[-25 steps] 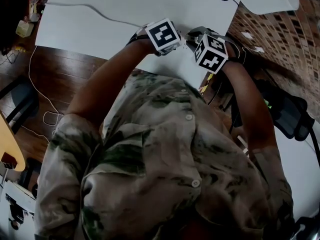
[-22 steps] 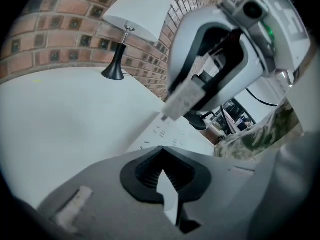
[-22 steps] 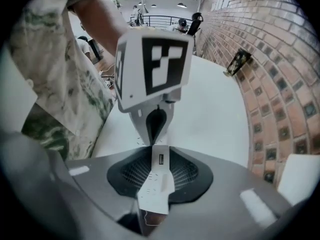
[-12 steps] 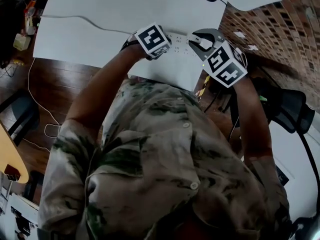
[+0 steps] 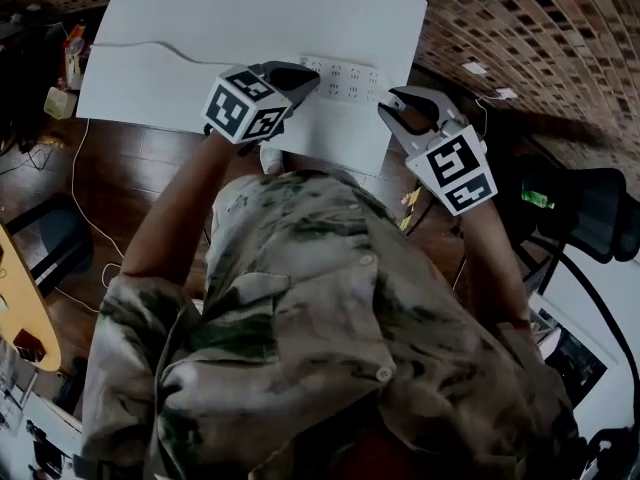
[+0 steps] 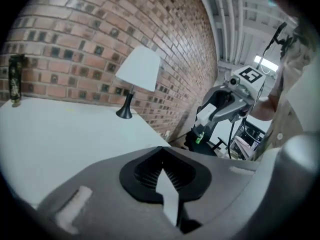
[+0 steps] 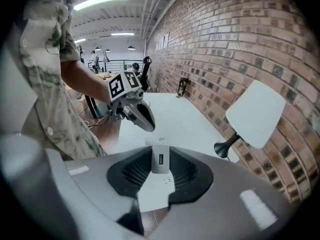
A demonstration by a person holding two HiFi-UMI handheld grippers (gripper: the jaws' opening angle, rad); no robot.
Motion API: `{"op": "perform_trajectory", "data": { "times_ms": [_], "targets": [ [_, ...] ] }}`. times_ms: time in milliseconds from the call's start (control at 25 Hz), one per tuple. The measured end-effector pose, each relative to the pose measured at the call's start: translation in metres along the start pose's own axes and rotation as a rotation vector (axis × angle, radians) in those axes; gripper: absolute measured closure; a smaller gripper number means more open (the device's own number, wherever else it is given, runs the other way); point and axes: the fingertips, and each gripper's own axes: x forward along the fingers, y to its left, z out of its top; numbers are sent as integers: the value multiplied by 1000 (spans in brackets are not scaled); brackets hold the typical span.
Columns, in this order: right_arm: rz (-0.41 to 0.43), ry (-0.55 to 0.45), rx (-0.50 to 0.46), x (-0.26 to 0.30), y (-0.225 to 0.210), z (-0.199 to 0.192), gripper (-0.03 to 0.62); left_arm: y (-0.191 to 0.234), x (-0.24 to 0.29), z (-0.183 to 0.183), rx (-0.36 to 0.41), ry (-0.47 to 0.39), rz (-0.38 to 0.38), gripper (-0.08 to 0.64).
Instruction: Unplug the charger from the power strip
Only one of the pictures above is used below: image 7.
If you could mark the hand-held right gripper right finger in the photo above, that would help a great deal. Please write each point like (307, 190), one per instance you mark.
(225, 189)

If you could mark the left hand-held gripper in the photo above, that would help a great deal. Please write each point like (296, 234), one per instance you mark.
(122, 85)

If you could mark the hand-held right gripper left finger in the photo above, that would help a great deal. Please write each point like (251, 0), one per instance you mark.
(95, 184)

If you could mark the person's left forearm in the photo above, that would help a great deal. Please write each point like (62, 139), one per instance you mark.
(87, 81)

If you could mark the black upright stand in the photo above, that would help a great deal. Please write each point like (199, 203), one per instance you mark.
(145, 74)

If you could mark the round wooden table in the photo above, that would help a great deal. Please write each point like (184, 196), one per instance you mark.
(105, 77)

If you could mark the black metal railing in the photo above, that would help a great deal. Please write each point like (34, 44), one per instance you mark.
(117, 64)

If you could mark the black lamp with white shade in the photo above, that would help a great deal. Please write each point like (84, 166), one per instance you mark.
(255, 114)

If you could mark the long ceiling light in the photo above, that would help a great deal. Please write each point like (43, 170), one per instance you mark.
(100, 1)
(122, 34)

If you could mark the person's camouflage shirt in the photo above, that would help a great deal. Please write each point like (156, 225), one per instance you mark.
(50, 89)

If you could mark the black picture frame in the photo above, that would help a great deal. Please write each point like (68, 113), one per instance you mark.
(183, 87)

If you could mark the white wall sign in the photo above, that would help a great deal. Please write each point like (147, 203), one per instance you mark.
(162, 42)

